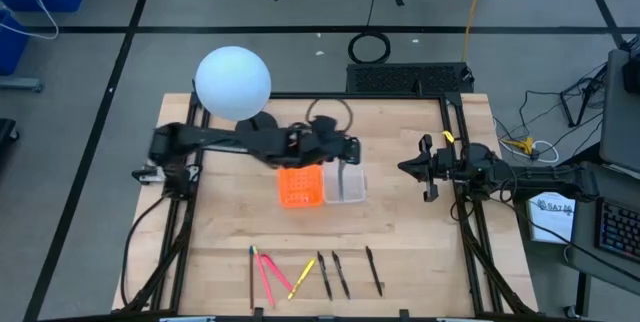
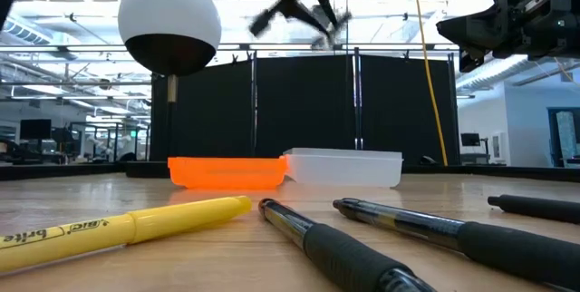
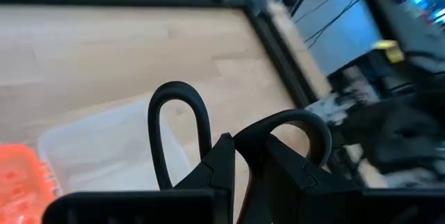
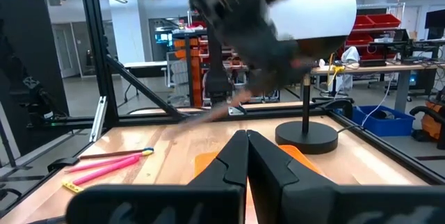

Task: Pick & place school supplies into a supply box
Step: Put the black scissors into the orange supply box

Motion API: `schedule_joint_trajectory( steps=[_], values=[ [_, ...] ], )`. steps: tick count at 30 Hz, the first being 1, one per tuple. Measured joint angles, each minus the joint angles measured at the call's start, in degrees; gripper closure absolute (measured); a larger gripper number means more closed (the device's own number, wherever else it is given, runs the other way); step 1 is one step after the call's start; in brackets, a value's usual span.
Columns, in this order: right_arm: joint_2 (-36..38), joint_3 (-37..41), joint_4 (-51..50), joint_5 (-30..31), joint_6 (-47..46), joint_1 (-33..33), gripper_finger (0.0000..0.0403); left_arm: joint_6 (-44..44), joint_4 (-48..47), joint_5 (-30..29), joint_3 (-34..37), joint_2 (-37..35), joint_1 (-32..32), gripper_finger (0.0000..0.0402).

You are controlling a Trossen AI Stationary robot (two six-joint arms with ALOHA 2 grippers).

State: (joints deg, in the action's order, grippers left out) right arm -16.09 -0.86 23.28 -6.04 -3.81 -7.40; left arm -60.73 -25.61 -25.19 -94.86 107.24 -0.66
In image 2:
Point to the orange plastic box lid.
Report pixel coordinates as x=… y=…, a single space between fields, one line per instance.
x=226 y=173

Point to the black folding partition screen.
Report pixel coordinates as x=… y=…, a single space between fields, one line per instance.
x=308 y=106

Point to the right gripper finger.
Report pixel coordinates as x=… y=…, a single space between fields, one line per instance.
x=480 y=29
x=469 y=60

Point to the yellow Bic highlighter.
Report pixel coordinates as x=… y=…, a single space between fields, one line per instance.
x=181 y=217

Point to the clear plastic supply box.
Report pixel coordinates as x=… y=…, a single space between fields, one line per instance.
x=344 y=169

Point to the white globe lamp black stand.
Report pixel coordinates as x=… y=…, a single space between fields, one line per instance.
x=167 y=11

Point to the small black computer monitor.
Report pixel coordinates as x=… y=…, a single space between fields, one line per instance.
x=470 y=139

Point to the black pen rubber grip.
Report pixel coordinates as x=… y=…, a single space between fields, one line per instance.
x=544 y=208
x=498 y=246
x=344 y=251

